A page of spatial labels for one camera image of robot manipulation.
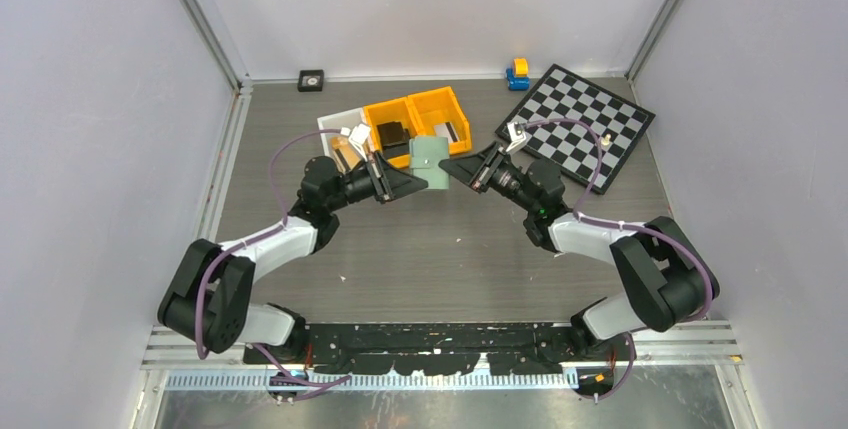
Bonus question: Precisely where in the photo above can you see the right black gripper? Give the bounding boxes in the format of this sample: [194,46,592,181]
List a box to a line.
[439,141,539,214]

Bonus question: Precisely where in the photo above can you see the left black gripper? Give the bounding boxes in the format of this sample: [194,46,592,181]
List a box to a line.
[326,151,426,213]

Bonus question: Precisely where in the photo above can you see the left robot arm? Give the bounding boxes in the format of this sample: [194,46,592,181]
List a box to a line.
[157,154,428,363]

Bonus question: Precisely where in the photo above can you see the black white chessboard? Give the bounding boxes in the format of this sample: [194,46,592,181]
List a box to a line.
[495,64,655,195]

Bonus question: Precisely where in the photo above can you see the brown cards in white bin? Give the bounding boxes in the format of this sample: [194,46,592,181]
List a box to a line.
[330,136,361,172]

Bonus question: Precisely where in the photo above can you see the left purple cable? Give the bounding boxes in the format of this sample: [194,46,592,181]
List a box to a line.
[193,129,352,404]

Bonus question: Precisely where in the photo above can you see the white card with stripe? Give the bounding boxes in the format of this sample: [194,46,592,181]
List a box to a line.
[433,121,460,144]

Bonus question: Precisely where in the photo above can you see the orange storage bin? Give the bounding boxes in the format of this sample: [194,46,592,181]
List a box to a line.
[364,97,426,169]
[408,86,473,155]

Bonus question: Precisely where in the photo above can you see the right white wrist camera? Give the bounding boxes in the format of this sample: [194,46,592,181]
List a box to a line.
[505,121,529,155]

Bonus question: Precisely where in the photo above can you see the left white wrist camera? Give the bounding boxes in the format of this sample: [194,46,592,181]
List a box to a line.
[340,123,371,159]

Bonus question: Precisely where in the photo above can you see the middle orange storage bin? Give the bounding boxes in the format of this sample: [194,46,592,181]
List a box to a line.
[364,97,426,169]

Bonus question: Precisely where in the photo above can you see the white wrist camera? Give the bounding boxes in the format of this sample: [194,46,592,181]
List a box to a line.
[505,121,529,155]
[340,123,371,159]

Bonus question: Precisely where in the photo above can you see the black wallet in bin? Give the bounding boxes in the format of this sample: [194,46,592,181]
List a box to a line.
[377,121,410,159]

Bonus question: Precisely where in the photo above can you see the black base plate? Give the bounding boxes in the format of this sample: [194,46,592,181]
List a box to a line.
[239,317,635,376]

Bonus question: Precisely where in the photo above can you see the white storage bin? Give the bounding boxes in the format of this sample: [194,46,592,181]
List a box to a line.
[316,107,369,167]

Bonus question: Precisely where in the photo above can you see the small black square box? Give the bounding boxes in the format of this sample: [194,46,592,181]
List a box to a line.
[297,69,325,92]

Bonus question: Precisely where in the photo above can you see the right orange storage bin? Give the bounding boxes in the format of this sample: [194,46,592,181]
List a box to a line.
[408,86,473,155]

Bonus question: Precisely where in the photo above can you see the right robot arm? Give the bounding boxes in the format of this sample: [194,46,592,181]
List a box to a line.
[439,143,720,360]

